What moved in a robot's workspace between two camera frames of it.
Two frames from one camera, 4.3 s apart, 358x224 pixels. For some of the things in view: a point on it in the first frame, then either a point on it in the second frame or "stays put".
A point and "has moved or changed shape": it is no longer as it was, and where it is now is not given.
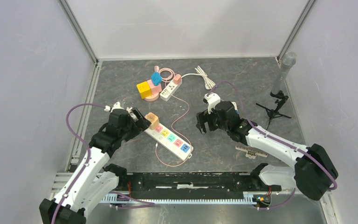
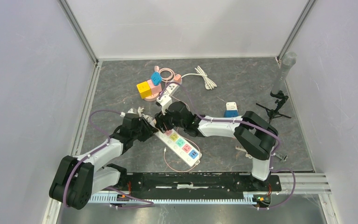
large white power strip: (180, 148) has moved or changed shape
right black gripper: (203, 117) to (160, 119)
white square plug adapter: (235, 105) stays put
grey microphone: (288, 60) stays put
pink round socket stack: (155, 90) stays put
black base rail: (198, 182) stays put
